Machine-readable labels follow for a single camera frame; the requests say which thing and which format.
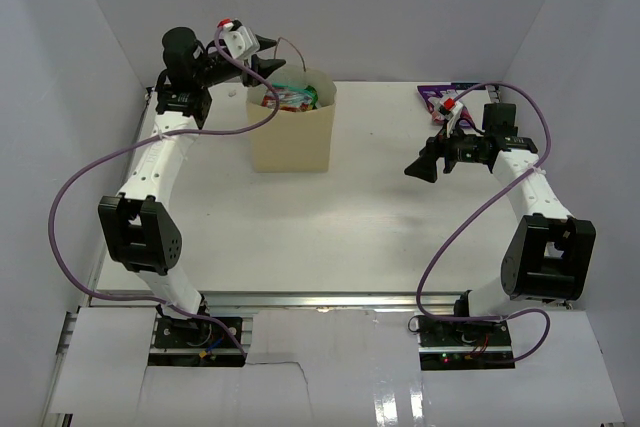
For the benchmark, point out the teal Fox's candy bag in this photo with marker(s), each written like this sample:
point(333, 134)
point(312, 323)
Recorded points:
point(291, 99)

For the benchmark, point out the purple snack pack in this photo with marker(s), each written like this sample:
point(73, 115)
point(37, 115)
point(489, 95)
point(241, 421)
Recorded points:
point(438, 98)

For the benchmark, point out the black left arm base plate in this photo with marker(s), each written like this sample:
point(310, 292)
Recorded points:
point(184, 334)

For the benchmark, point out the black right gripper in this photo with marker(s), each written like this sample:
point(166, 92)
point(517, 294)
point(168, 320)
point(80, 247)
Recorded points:
point(426, 167)

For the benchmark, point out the beige paper bag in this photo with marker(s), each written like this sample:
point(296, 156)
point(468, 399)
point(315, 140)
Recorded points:
point(293, 142)

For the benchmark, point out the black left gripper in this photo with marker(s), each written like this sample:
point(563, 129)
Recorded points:
point(260, 68)

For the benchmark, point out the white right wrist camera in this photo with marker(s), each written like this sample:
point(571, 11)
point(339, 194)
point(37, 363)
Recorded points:
point(451, 111)

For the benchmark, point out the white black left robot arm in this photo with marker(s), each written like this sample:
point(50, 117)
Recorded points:
point(139, 232)

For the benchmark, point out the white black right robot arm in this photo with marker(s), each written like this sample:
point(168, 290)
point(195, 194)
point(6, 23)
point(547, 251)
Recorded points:
point(548, 258)

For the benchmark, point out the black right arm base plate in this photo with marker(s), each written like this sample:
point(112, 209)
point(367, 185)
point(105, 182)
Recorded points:
point(470, 336)

